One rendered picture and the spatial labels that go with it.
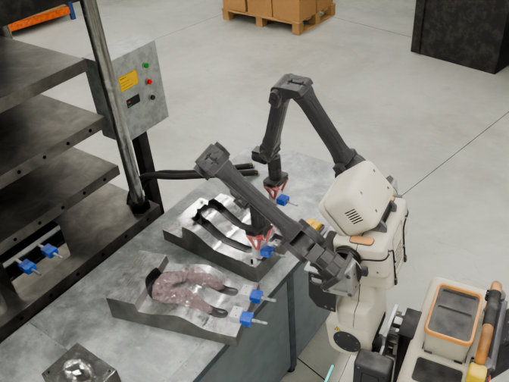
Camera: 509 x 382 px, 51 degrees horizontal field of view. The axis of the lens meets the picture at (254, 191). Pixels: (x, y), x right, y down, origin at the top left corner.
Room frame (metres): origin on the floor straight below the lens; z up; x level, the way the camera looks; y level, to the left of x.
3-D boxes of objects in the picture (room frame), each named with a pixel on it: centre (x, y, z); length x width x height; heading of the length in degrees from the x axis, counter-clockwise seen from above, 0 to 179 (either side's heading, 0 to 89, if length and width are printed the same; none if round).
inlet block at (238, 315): (1.24, 0.06, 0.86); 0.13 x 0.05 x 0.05; 69
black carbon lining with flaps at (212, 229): (1.70, 0.13, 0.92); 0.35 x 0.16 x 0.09; 51
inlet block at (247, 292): (1.35, 0.02, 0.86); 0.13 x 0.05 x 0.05; 69
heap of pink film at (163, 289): (1.39, 0.29, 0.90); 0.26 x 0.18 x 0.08; 69
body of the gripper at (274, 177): (1.83, -0.09, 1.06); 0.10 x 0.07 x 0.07; 141
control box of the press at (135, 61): (2.33, 0.55, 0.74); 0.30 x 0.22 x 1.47; 141
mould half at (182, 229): (1.72, 0.14, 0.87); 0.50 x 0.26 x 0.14; 51
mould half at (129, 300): (1.39, 0.29, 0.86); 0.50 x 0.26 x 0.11; 69
